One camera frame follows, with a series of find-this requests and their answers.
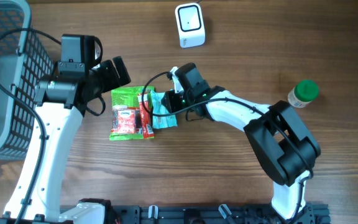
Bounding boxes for green snack bag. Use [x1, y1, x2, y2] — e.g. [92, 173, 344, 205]
[109, 86, 144, 141]

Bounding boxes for pale green wipes packet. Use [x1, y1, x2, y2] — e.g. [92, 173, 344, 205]
[150, 91, 177, 129]

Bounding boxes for red tube packet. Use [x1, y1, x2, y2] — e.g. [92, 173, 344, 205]
[137, 93, 155, 139]

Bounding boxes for green lid spice jar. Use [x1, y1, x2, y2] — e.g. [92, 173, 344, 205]
[288, 80, 319, 108]

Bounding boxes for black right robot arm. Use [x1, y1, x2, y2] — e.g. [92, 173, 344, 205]
[162, 86, 321, 223]

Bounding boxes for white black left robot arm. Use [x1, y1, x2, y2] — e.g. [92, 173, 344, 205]
[0, 57, 131, 223]

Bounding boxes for white barcode scanner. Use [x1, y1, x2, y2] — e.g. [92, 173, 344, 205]
[175, 2, 206, 49]

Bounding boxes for grey plastic basket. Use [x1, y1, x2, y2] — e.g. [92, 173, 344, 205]
[0, 1, 53, 160]

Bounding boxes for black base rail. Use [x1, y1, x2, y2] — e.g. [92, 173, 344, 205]
[53, 203, 331, 224]

